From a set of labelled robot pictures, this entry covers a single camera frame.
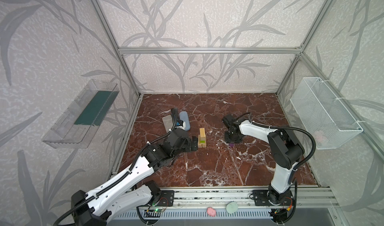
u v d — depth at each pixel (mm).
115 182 421
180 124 654
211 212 680
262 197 735
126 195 546
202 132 865
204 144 893
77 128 631
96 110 664
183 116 1021
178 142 527
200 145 904
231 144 933
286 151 493
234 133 695
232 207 695
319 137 733
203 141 896
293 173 538
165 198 729
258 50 964
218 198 753
